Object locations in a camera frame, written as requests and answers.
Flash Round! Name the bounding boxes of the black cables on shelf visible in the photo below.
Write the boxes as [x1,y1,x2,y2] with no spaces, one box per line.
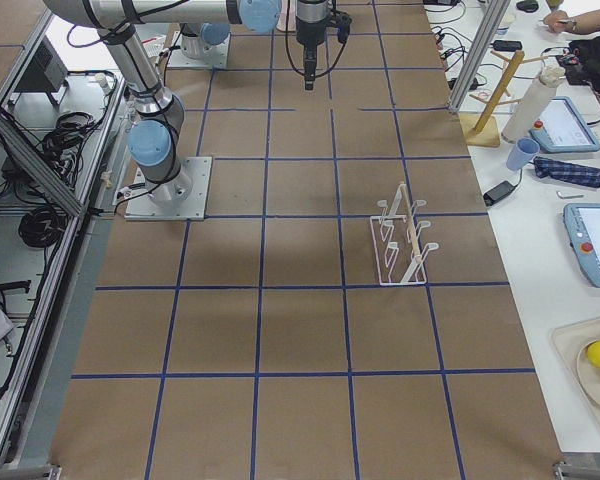
[0,89,114,249]

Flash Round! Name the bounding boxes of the white wire cup rack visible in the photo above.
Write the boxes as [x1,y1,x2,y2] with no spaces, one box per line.
[369,183,439,287]

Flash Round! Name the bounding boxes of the aluminium frame post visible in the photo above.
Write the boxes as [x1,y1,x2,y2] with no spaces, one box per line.
[448,0,509,113]

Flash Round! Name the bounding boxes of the light blue cup on desk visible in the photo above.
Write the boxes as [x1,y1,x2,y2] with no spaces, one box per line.
[506,137,540,171]

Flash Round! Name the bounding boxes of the teach pendant tablet far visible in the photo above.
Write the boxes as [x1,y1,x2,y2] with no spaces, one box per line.
[529,96,600,154]

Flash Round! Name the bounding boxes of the wooden mug tree stand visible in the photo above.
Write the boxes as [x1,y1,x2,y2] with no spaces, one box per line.
[459,50,546,148]

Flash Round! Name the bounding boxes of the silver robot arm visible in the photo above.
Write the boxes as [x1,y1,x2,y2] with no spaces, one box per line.
[46,1,282,202]

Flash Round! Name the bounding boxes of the black power adapter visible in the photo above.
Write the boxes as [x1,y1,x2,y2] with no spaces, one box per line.
[483,181,517,207]

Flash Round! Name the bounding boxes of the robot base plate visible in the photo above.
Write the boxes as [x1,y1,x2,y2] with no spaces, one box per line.
[169,30,230,70]
[124,157,212,221]

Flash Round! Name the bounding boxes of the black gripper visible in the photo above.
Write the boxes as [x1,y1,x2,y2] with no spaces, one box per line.
[295,0,352,91]

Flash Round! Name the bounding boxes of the black bag with wires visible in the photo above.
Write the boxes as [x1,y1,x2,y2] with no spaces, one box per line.
[564,36,600,97]

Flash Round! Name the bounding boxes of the person forearm black sleeve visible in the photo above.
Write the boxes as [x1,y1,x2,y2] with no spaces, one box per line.
[570,9,600,35]

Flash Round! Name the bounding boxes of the teach pendant tablet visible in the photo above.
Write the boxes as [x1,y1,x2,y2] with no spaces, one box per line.
[529,96,600,154]
[563,203,600,288]

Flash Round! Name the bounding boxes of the person hand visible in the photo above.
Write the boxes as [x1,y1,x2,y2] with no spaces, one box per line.
[542,10,572,34]

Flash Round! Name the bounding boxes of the blue plaid cloth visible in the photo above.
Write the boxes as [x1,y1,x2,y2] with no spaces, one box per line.
[533,156,600,189]

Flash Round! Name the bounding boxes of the beige tray with bowl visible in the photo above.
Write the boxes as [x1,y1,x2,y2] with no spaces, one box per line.
[551,317,600,429]

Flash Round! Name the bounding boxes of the metal allen key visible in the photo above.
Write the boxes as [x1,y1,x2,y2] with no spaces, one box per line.
[556,191,584,200]

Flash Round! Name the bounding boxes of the black computer mouse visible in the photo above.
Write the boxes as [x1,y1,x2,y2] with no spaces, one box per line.
[515,0,539,13]

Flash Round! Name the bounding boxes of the teach pendant tablet near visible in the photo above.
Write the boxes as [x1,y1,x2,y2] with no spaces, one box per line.
[563,203,600,288]

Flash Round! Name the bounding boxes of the white roll with cap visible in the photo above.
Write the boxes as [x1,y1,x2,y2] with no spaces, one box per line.
[501,66,566,143]

